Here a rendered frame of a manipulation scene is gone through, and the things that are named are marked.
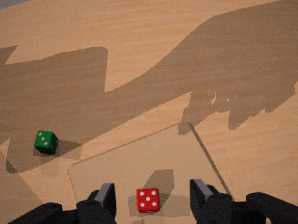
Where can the red die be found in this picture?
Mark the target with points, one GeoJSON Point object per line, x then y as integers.
{"type": "Point", "coordinates": [148, 200]}

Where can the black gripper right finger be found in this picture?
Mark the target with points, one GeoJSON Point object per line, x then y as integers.
{"type": "Point", "coordinates": [255, 210]}

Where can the tan flat mat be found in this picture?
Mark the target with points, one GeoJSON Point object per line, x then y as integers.
{"type": "Point", "coordinates": [166, 160]}

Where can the green die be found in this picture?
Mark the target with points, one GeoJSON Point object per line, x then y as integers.
{"type": "Point", "coordinates": [46, 142]}

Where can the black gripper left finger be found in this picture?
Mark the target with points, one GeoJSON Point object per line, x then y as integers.
{"type": "Point", "coordinates": [92, 211]}

